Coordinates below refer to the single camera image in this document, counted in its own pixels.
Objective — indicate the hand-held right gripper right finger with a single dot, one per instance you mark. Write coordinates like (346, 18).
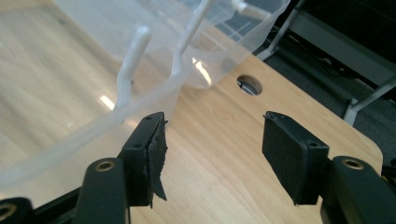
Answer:
(289, 155)

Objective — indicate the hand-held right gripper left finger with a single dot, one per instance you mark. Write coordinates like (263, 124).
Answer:
(141, 155)

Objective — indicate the clear plastic storage box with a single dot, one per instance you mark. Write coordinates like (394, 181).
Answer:
(62, 62)

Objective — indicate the white metal table frame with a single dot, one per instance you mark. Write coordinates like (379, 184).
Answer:
(336, 46)

